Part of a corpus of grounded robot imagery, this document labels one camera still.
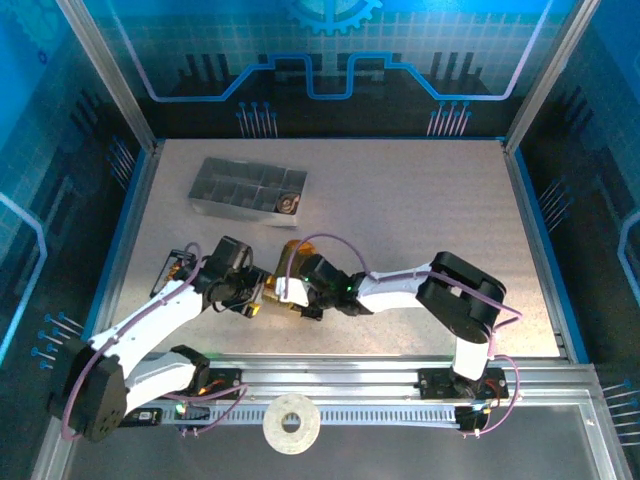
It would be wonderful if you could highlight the green striped sock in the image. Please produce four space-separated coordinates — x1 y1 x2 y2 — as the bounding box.
262 239 321 314

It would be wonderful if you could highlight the brown beige argyle sock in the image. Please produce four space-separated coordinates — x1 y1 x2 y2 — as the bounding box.
275 192 302 215

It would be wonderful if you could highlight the white tape roll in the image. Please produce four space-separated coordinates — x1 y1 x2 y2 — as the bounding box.
263 393 321 455

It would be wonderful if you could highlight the aluminium extrusion beam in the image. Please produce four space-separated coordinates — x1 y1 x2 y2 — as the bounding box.
149 353 601 401

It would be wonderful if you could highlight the grey compartment organizer box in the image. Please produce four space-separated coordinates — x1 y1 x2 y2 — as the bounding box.
187 157 309 229

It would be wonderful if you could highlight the small circuit board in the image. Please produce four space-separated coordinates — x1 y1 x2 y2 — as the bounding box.
455 403 496 435
172 397 212 435

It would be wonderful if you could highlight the black device with white label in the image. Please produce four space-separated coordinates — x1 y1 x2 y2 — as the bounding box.
119 408 164 428

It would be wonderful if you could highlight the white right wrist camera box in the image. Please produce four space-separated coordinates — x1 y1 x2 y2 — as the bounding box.
274 276 311 307

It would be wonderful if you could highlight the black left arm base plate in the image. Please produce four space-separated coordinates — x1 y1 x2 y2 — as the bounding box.
192 367 245 401

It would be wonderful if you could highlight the aluminium side rail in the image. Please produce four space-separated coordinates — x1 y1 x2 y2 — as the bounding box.
29 139 166 480
501 139 631 480

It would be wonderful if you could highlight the slotted grey cable duct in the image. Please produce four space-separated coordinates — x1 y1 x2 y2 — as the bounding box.
159 403 461 426

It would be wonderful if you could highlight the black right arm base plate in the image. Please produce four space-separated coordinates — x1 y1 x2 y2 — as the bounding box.
417 367 509 401

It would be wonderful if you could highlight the aluminium frame post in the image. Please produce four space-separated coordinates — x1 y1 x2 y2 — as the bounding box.
503 0 601 151
54 0 162 151

